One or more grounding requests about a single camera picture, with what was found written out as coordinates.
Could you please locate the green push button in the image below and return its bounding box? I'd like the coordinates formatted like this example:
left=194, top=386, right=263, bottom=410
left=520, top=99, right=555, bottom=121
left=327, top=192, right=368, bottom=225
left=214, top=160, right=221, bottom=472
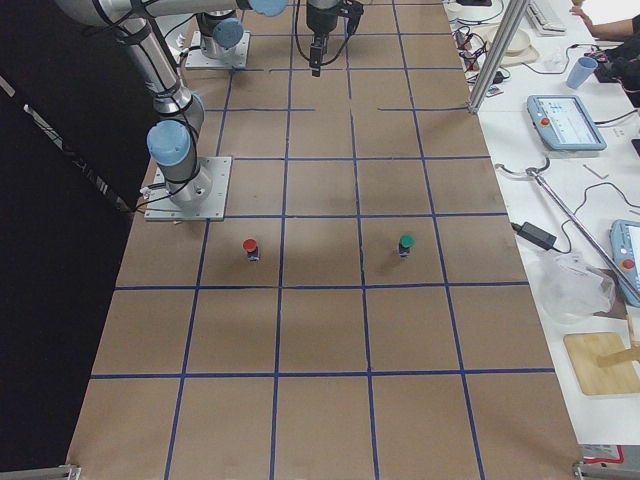
left=398, top=234, right=415, bottom=258

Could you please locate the red push button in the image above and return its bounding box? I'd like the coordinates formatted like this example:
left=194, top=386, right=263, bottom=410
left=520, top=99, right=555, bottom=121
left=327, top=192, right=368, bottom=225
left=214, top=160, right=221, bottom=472
left=242, top=238, right=260, bottom=262

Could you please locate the aluminium frame post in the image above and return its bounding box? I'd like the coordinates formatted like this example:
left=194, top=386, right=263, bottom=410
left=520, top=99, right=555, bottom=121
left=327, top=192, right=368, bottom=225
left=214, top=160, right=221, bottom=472
left=467, top=0, right=528, bottom=114

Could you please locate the person's forearm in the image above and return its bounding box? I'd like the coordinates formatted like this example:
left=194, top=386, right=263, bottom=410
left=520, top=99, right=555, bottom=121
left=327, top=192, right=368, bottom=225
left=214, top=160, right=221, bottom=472
left=570, top=5, right=639, bottom=42

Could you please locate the metal walking cane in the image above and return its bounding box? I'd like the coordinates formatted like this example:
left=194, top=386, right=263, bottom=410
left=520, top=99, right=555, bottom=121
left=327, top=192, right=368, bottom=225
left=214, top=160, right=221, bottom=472
left=494, top=158, right=639, bottom=300

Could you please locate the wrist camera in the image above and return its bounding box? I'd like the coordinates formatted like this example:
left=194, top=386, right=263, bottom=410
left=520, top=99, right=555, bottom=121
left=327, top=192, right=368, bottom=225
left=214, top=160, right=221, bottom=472
left=340, top=0, right=364, bottom=37

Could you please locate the black curtain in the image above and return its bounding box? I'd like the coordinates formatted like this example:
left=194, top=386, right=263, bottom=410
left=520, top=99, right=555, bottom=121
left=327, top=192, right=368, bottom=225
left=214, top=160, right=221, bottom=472
left=1, top=1, right=158, bottom=471

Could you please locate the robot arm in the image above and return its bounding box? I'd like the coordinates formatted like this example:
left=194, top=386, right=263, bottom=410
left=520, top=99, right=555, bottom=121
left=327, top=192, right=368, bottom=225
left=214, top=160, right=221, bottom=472
left=56, top=1, right=364, bottom=156
left=196, top=10, right=245, bottom=58

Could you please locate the wooden board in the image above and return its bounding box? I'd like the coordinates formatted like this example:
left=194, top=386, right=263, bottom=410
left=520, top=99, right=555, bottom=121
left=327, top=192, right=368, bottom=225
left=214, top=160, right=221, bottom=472
left=563, top=332, right=639, bottom=396

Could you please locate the blue teach pendant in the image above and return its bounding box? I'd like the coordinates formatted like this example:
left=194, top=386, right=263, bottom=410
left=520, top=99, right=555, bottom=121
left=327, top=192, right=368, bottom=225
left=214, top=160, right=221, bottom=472
left=526, top=95, right=607, bottom=152
left=610, top=219, right=639, bottom=307

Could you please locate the white keyboard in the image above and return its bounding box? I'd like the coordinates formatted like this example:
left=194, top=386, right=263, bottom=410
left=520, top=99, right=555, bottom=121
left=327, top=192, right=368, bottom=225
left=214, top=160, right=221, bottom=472
left=525, top=0, right=566, bottom=36

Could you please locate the clear plastic bag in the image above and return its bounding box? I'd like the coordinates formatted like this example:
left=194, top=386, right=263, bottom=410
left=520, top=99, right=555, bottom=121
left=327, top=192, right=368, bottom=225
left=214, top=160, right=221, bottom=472
left=532, top=252, right=616, bottom=324

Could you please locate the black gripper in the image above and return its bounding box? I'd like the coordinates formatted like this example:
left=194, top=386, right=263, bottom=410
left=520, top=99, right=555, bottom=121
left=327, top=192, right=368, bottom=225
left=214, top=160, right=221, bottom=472
left=306, top=0, right=343, bottom=77

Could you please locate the black power adapter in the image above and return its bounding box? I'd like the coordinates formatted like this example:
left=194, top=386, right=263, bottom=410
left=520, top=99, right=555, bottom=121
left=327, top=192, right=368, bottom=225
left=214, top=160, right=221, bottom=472
left=511, top=222, right=556, bottom=251

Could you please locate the blue plastic cup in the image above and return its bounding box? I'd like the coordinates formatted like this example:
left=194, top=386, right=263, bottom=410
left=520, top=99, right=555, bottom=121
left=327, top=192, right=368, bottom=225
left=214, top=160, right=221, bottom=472
left=565, top=56, right=598, bottom=89

